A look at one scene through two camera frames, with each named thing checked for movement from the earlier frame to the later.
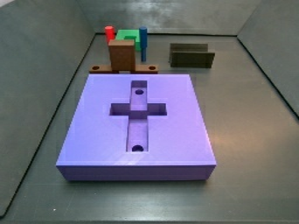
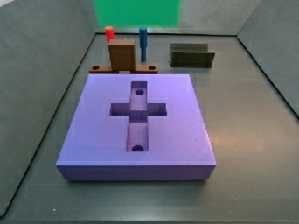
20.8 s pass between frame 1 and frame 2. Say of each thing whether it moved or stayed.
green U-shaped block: moved
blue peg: stayed
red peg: stayed
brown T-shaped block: stayed
